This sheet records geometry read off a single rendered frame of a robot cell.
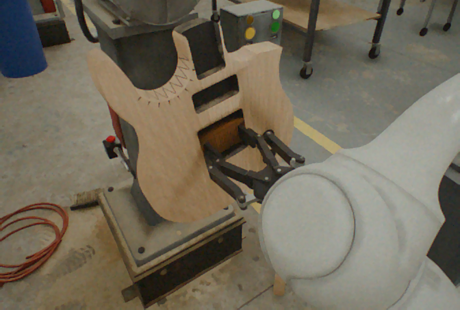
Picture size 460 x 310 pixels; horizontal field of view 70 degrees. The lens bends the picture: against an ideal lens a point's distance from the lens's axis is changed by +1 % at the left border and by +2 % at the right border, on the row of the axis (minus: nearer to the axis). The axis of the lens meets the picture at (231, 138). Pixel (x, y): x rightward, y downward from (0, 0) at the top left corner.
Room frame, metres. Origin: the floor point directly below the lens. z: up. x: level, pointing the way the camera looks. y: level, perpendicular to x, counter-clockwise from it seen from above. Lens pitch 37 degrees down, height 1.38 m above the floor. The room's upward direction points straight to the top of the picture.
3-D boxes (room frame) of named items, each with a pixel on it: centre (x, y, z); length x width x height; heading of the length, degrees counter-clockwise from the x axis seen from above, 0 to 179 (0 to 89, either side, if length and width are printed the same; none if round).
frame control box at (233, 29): (1.01, 0.00, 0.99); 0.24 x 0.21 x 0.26; 33
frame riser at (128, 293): (1.00, 0.29, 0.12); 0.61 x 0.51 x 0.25; 123
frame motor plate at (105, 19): (1.00, 0.29, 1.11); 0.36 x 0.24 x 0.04; 33
